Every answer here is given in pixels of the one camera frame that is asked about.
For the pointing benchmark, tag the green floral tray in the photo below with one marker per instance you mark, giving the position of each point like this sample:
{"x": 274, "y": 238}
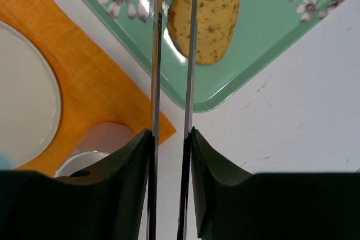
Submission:
{"x": 264, "y": 29}

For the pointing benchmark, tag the sliced bread piece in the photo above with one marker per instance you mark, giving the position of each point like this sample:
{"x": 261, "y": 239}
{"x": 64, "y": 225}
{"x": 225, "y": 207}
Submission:
{"x": 216, "y": 21}

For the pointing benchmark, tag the silver metal tongs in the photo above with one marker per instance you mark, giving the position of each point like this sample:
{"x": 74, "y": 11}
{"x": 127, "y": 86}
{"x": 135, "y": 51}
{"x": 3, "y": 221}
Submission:
{"x": 155, "y": 114}

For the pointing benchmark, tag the pink white ceramic mug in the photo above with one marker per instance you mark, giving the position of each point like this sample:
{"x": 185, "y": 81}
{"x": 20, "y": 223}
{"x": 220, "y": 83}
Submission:
{"x": 98, "y": 142}

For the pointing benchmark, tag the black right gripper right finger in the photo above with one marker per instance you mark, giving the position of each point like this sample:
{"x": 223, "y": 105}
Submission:
{"x": 231, "y": 203}

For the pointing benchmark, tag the white blue ceramic plate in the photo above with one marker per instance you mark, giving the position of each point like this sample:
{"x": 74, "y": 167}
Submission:
{"x": 30, "y": 100}

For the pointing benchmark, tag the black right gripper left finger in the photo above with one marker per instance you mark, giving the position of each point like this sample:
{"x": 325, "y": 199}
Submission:
{"x": 101, "y": 201}

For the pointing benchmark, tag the orange cartoon placemat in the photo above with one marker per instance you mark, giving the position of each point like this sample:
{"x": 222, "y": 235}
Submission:
{"x": 93, "y": 87}

